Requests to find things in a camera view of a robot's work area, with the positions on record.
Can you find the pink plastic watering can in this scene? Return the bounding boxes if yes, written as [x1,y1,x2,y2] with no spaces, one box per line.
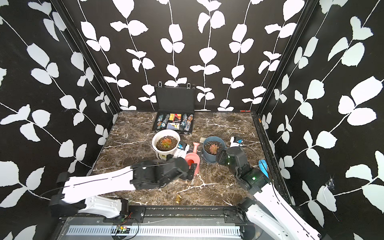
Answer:
[185,142,201,176]

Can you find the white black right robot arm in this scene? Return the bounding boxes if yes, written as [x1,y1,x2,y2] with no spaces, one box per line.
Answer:
[216,147,323,240]

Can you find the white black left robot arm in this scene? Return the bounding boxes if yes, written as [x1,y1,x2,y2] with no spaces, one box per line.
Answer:
[49,158,198,219]

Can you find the pink succulent plant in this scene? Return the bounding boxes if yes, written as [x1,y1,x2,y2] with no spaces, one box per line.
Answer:
[209,144,220,155]

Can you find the red green succulent plant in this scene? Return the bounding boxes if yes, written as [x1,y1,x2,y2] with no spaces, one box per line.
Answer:
[159,136,177,151]

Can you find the blue plastic plant pot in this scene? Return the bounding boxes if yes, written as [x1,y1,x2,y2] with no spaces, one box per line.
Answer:
[203,137,227,164]

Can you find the white ceramic plant pot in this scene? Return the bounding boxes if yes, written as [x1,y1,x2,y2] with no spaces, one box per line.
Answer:
[152,130,181,160]

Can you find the light blue cylinder tool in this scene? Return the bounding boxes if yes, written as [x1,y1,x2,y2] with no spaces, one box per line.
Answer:
[259,160,269,178]

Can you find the small brass fitting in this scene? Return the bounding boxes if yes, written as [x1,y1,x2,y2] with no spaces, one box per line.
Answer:
[175,194,182,205]

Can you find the open black case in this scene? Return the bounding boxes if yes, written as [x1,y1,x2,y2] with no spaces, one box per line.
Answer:
[152,82,196,134]

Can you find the small green circuit board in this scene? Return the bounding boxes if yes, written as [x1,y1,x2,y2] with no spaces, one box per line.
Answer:
[115,226,131,235]

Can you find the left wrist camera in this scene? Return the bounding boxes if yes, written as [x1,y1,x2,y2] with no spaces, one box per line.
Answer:
[174,142,190,159]

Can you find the black front mounting rail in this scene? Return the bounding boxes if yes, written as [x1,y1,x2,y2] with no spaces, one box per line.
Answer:
[59,205,307,226]

